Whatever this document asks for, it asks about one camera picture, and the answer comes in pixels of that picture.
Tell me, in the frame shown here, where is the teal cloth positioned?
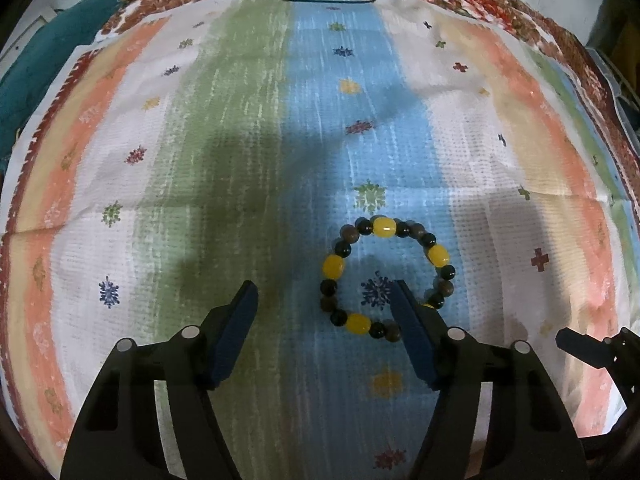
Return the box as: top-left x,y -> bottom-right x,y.
0,0 -> 127,161

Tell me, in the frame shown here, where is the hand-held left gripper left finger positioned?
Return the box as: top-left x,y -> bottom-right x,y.
60,280 -> 260,480

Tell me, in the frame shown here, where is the yellow and dark bead bracelet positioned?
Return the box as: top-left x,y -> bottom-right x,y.
320,215 -> 457,342

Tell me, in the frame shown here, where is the white wire rack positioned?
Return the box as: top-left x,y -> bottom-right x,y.
584,44 -> 640,142

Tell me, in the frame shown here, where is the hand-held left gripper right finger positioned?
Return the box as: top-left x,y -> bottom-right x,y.
392,280 -> 589,480

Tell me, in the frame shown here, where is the white panel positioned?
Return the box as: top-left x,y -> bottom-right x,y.
9,7 -> 67,48

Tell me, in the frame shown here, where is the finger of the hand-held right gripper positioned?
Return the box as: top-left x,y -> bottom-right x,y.
556,327 -> 615,370
614,326 -> 640,401

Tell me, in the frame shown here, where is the striped pastel cloth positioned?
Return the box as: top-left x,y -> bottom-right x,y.
0,0 -> 632,472

